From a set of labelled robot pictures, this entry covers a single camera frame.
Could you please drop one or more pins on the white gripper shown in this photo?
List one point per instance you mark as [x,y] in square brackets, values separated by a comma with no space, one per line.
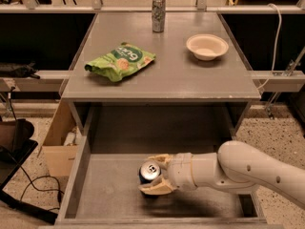
[180,170]

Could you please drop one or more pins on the blue pepsi can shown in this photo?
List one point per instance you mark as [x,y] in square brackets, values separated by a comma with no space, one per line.
[148,173]

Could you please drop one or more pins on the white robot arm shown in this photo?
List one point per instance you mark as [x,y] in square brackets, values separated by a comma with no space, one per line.
[236,167]

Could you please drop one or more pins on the grey open top drawer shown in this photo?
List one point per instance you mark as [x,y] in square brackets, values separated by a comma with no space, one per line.
[102,192]

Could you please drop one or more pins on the grey cabinet counter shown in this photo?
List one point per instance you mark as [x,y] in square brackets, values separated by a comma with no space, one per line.
[174,76]

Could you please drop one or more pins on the silver tall can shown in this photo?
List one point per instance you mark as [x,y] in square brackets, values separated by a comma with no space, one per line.
[158,15]

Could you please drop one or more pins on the cardboard box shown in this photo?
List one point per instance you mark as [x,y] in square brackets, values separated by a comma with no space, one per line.
[59,147]

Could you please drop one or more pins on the green chip bag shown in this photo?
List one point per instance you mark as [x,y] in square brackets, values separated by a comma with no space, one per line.
[123,61]

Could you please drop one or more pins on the white paper bowl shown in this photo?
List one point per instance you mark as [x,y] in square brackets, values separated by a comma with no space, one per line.
[207,47]

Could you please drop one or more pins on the black chair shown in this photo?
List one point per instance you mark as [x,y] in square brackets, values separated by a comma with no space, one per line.
[15,147]

